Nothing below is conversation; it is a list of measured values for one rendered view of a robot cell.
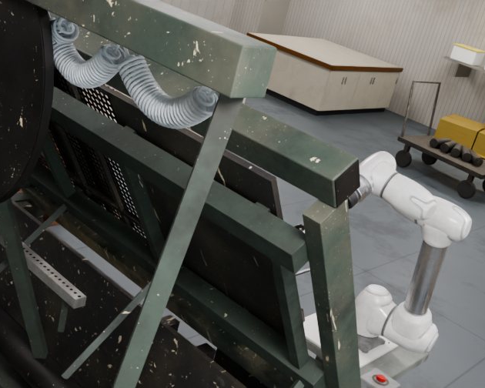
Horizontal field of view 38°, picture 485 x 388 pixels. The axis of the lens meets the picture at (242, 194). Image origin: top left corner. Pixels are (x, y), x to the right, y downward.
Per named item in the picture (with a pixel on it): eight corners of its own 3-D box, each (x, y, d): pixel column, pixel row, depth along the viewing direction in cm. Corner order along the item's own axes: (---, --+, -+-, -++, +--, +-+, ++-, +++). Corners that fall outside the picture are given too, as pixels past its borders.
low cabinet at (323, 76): (388, 113, 1209) (403, 68, 1180) (316, 118, 1049) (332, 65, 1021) (310, 81, 1306) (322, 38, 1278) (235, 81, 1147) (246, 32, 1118)
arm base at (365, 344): (348, 319, 344) (351, 309, 342) (386, 343, 331) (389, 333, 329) (326, 329, 331) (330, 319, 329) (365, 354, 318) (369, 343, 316)
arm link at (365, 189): (372, 199, 238) (361, 209, 235) (350, 188, 243) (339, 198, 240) (371, 179, 231) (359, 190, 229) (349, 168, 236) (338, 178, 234)
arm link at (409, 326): (393, 324, 330) (437, 346, 320) (378, 343, 319) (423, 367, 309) (433, 186, 288) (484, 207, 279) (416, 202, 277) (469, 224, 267)
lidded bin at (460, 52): (480, 66, 1095) (486, 51, 1087) (472, 65, 1069) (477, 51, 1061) (457, 58, 1118) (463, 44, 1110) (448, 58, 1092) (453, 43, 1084)
